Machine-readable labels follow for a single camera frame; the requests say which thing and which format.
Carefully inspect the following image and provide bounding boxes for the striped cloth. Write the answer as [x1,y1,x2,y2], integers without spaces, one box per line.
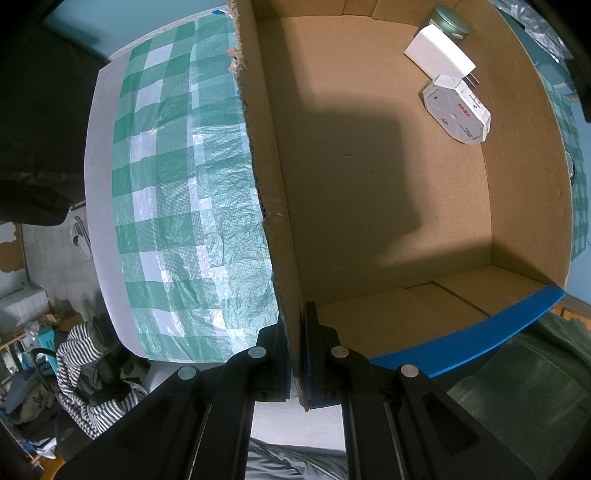
[54,322,149,440]

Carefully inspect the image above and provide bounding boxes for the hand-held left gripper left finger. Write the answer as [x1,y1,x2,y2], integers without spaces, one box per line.
[58,323,294,480]

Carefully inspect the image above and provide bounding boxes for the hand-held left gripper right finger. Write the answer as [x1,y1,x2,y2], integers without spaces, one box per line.
[302,302,539,480]

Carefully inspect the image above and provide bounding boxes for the white sandals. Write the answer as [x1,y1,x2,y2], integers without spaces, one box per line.
[70,218,94,260]

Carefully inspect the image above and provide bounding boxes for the teal round tin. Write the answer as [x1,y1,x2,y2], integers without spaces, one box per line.
[426,4,472,38]

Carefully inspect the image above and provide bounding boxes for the teal small box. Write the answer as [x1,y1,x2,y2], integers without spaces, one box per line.
[38,324,60,354]

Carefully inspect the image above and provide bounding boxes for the cardboard box with blue rim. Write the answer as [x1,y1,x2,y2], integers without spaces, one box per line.
[226,0,575,411]

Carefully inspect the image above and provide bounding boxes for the green white checkered tablecloth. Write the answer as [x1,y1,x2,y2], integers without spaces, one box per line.
[111,9,289,365]

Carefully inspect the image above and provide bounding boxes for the white hexagonal box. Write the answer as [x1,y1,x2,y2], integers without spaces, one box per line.
[420,74,492,147]

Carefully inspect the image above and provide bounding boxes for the white wall charger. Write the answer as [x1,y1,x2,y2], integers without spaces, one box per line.
[403,23,479,89]

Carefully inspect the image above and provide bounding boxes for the green clothing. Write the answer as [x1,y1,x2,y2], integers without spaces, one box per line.
[445,313,591,480]

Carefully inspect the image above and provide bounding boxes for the grey bedding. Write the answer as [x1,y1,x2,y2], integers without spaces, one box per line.
[246,438,348,480]

